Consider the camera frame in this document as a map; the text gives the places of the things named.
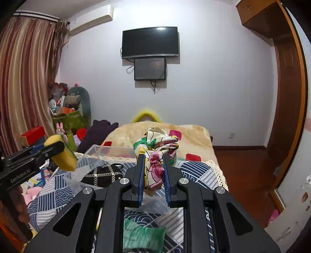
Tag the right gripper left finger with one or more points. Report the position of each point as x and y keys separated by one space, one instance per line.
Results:
x=138 y=182

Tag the black white checkered pouch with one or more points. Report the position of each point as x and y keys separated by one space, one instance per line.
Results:
x=103 y=176

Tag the left hand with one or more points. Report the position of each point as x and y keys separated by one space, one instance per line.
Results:
x=18 y=200

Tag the grey green dinosaur plush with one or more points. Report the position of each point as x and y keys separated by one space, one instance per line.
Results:
x=79 y=99

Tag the green storage box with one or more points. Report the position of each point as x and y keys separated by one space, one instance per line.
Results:
x=70 y=121

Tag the dark purple garment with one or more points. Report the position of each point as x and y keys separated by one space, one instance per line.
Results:
x=96 y=134

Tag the large black wall television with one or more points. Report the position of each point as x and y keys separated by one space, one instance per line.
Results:
x=150 y=42

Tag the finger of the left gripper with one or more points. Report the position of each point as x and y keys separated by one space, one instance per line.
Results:
x=40 y=148
x=52 y=148

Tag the white air conditioner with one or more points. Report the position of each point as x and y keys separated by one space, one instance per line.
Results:
x=91 y=19

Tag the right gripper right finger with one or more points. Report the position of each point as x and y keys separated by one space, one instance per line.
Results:
x=171 y=177

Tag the red box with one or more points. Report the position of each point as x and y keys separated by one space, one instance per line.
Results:
x=33 y=136

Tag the brown wooden door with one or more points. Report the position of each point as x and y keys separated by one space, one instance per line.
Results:
x=291 y=104

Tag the floral silk scarf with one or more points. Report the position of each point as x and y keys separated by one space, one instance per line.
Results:
x=154 y=144

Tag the yellow sponge block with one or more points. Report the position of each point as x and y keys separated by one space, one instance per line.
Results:
x=65 y=159

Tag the yellow plush hoop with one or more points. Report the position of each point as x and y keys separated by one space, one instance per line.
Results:
x=146 y=115

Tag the pink plush slipper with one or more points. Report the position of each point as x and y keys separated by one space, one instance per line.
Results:
x=31 y=194

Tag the white wardrobe with hearts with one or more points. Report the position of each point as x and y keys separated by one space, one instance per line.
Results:
x=293 y=224

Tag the clear plastic storage box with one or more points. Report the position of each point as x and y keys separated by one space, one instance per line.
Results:
x=100 y=155

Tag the blue white patterned bedspread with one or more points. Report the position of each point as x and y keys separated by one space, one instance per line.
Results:
x=94 y=219

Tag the brown wooden overhead cabinet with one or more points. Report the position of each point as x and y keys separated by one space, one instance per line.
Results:
x=264 y=17

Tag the beige plush blanket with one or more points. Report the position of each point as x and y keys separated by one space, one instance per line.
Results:
x=191 y=139

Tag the striped red beige curtain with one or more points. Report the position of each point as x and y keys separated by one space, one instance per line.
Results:
x=30 y=55

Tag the small black wall monitor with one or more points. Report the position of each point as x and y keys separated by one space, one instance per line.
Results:
x=150 y=69

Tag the pink rabbit doll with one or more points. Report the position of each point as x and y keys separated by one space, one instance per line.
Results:
x=60 y=130

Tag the green knitted cloth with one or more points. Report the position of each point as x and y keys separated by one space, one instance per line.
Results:
x=136 y=236

